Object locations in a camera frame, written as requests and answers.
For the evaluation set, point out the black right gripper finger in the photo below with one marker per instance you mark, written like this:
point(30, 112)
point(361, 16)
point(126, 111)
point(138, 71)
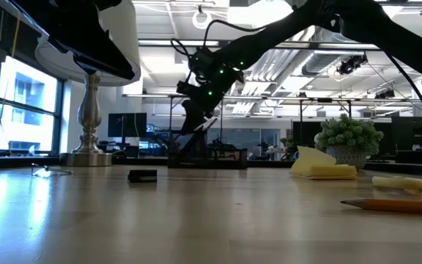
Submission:
point(200, 117)
point(189, 115)

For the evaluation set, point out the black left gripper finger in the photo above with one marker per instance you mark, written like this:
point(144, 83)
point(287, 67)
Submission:
point(114, 56)
point(93, 65)

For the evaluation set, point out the orange pencil with red eraser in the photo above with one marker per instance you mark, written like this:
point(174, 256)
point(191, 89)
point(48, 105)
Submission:
point(211, 122)

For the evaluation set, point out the black mesh desk organizer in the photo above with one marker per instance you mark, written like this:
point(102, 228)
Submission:
point(225, 159)

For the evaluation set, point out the black binder clip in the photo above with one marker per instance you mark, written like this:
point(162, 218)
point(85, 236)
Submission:
point(142, 176)

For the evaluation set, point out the clear silver clip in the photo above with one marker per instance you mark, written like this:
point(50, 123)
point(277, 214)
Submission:
point(44, 171)

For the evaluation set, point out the yellow sticky note pad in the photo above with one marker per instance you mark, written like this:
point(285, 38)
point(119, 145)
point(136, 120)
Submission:
point(324, 170)

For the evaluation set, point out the pale yellow highlighter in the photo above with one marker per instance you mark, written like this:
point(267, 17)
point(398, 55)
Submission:
point(394, 182)

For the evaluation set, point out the sharpened orange pencil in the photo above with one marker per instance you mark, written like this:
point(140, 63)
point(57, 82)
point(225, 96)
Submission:
point(398, 206)

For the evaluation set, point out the white shade silver table lamp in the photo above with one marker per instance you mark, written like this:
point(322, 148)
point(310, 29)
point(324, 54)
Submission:
point(89, 110)

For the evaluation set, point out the black computer monitor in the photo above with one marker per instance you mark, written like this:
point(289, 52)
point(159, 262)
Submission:
point(127, 124)

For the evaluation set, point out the dark framed window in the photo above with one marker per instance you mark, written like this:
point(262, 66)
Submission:
point(59, 117)

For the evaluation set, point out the green plant in patterned pot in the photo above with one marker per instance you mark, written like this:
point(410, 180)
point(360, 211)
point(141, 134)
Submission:
point(348, 133)

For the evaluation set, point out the large dark monitor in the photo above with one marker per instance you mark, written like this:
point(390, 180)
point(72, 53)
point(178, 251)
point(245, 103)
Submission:
point(414, 132)

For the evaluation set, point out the black metal table frame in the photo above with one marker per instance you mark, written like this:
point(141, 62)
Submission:
point(301, 121)
point(170, 110)

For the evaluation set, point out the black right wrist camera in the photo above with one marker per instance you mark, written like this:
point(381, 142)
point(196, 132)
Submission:
point(186, 88)

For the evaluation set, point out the black ceiling rig camera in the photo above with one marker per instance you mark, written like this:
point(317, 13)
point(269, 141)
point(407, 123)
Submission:
point(350, 65)

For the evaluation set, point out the small black rig camera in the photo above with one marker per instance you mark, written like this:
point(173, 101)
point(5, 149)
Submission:
point(385, 94)

